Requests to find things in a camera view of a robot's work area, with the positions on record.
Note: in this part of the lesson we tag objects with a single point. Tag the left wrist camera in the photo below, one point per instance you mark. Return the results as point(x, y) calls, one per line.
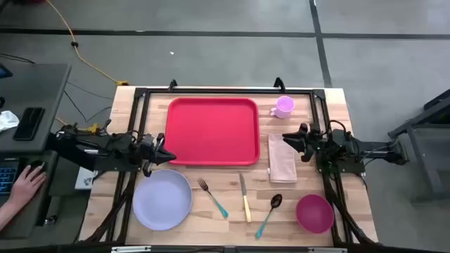
point(147, 139)

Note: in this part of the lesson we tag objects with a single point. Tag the white printed box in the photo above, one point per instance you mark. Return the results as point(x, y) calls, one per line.
point(84, 179)

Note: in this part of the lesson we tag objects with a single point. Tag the red plastic tray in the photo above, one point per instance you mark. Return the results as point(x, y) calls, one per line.
point(211, 130)

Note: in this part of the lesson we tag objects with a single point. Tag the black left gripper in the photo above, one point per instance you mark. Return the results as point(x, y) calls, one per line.
point(144, 154)

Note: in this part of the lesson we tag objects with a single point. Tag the beige napkin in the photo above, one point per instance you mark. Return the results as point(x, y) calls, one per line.
point(282, 160)

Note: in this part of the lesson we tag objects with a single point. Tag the lilac plastic mug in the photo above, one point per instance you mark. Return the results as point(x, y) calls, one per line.
point(284, 105)

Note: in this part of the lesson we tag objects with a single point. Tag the grey metal cart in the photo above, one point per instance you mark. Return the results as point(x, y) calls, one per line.
point(425, 147)

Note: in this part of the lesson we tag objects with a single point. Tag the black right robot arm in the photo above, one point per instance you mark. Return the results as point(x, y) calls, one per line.
point(369, 147)

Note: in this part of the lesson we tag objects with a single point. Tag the black desk caster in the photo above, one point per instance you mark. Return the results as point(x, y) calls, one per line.
point(51, 220)

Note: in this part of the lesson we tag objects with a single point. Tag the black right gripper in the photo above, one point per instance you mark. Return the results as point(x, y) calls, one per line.
point(321, 147)

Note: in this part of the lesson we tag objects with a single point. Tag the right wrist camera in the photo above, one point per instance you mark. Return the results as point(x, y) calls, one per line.
point(315, 130)

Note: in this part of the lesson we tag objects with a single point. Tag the lavender round plate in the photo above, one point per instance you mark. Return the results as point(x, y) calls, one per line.
point(162, 200)

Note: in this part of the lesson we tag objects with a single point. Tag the grey office desk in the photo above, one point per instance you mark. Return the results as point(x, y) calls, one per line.
point(35, 88)

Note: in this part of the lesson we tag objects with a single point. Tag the pink plastic bowl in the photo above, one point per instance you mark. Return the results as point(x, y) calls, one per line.
point(314, 214)

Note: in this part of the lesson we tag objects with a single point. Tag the person's forearm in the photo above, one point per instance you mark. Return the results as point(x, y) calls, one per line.
point(7, 214)

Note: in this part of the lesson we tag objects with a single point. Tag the silver aluminium bracket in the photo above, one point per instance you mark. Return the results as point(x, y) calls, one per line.
point(130, 249)
point(327, 249)

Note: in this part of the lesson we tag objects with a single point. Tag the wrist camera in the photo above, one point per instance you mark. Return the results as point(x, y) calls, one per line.
point(315, 130)
point(147, 139)

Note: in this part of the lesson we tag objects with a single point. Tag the computer monitor corner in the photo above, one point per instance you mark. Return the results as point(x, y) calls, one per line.
point(4, 71)

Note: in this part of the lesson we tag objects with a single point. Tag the person's hand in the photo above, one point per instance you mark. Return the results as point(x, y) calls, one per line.
point(26, 186)

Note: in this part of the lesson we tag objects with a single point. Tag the black smartphone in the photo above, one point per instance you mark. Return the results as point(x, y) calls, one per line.
point(29, 123)

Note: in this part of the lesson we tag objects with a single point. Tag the white crumpled tissue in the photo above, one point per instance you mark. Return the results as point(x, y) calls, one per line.
point(7, 120)

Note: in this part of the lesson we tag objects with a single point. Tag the backlit computer keyboard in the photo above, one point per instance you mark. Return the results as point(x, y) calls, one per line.
point(7, 177)

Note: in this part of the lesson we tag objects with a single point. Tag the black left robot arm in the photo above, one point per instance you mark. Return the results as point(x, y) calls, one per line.
point(88, 147)

